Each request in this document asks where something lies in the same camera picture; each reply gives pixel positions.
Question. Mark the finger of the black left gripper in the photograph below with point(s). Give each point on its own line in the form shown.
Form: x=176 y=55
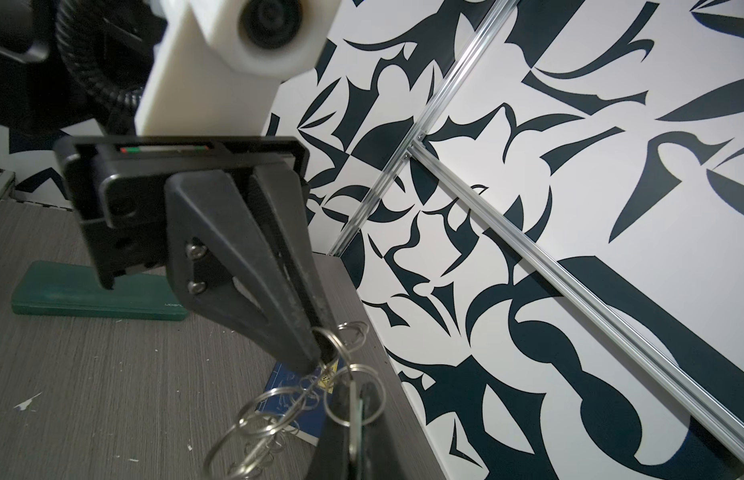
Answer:
x=209 y=231
x=289 y=312

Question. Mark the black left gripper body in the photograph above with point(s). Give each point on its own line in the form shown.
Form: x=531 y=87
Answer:
x=116 y=187

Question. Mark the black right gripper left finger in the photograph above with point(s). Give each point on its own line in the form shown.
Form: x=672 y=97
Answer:
x=332 y=459

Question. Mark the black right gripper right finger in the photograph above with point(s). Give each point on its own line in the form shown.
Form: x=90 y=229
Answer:
x=376 y=455

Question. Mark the single silver keyring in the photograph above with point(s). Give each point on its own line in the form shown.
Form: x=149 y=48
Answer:
x=355 y=396

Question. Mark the green case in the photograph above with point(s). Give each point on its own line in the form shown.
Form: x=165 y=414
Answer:
x=58 y=289

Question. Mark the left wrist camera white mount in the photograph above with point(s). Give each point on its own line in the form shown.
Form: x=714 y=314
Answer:
x=219 y=65

